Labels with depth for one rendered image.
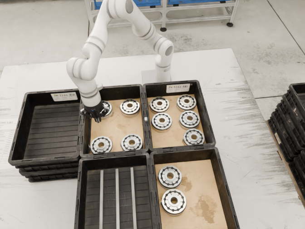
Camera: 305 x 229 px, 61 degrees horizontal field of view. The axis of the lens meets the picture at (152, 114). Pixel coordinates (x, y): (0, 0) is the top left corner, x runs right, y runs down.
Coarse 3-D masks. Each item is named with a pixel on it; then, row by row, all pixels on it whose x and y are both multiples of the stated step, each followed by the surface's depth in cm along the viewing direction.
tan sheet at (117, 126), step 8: (112, 104) 139; (120, 104) 139; (120, 112) 136; (104, 120) 132; (112, 120) 132; (120, 120) 132; (128, 120) 132; (136, 120) 132; (96, 128) 130; (104, 128) 130; (112, 128) 130; (120, 128) 130; (128, 128) 130; (136, 128) 130; (96, 136) 127; (112, 136) 127; (120, 136) 127
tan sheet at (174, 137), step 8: (168, 96) 142; (176, 96) 142; (168, 112) 136; (176, 112) 136; (176, 120) 132; (200, 120) 132; (152, 128) 130; (176, 128) 130; (200, 128) 130; (152, 136) 127; (160, 136) 127; (168, 136) 127; (176, 136) 127; (152, 144) 124; (160, 144) 124; (168, 144) 124; (176, 144) 124
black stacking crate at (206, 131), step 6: (174, 84) 135; (180, 84) 135; (192, 84) 136; (150, 90) 137; (156, 90) 138; (162, 90) 138; (192, 90) 141; (198, 90) 132; (150, 96) 141; (156, 96) 142; (162, 96) 142; (198, 96) 133; (198, 102) 134; (198, 108) 135; (204, 114) 124; (204, 120) 125; (150, 126) 131; (204, 126) 126; (204, 132) 127; (210, 138) 117
